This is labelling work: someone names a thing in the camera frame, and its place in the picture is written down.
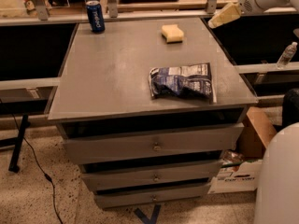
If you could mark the blue chip bag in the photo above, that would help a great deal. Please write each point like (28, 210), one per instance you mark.
(185, 81)

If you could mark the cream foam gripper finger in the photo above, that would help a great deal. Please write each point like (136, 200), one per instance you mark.
(228, 13)

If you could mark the grey drawer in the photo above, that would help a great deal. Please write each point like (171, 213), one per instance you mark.
(150, 175)
(157, 195)
(95, 149)

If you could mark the blue Pepsi can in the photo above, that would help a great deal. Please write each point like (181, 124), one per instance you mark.
(95, 16)

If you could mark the top grey drawer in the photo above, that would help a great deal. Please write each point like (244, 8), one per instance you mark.
(95, 149)

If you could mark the grey drawer cabinet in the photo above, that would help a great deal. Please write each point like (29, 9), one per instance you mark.
(104, 91)

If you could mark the yellow sponge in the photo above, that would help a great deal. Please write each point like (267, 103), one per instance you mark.
(172, 33)

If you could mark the bottom grey drawer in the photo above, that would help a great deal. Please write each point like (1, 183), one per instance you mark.
(157, 195)

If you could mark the white cardboard box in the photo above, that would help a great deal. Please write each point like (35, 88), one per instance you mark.
(243, 177)

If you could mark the black table leg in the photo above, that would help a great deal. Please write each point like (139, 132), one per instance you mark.
(13, 167)

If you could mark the brown cardboard box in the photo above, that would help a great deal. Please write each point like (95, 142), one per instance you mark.
(257, 134)

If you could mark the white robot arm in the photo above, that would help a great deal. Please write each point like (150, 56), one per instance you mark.
(277, 199)

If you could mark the middle grey drawer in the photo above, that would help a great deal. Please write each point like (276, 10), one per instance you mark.
(150, 175)

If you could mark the grey metal railing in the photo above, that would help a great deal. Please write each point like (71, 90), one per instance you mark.
(41, 14)

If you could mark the clear plastic water bottle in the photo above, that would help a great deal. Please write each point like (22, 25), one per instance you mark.
(286, 55)

